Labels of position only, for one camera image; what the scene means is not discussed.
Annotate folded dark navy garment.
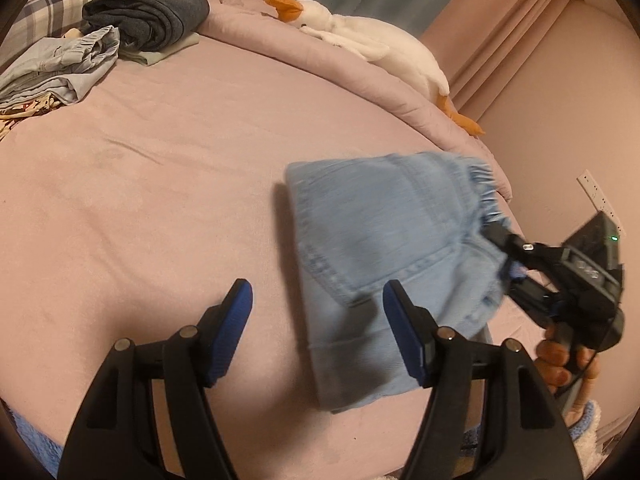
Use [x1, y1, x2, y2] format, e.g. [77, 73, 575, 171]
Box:
[80, 0, 209, 52]

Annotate pink bed sheet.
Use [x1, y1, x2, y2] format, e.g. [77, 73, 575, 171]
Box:
[1, 38, 438, 479]

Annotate person's right hand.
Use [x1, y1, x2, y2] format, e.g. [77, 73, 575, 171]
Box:
[534, 325, 600, 426]

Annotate light blue denim pants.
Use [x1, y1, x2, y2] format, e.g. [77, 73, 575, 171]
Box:
[285, 152, 508, 413]

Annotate folded pale green garment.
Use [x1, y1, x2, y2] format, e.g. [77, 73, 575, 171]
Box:
[118, 32, 200, 66]

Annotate pink quilted comforter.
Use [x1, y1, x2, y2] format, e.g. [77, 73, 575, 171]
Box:
[198, 0, 513, 202]

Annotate folded grey-blue pants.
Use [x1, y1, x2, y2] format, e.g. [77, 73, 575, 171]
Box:
[1, 25, 120, 110]

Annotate white goose plush toy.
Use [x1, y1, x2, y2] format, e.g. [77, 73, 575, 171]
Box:
[265, 0, 484, 136]

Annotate white wall power strip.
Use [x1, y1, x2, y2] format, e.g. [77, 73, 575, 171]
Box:
[577, 169, 626, 237]

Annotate pink curtain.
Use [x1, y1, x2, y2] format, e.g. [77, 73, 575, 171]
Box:
[417, 0, 570, 119]

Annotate yellow patterned folded garment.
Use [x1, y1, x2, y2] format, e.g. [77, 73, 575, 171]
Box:
[0, 92, 63, 139]

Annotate plaid pillow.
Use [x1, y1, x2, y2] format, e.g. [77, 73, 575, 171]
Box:
[1, 0, 91, 70]

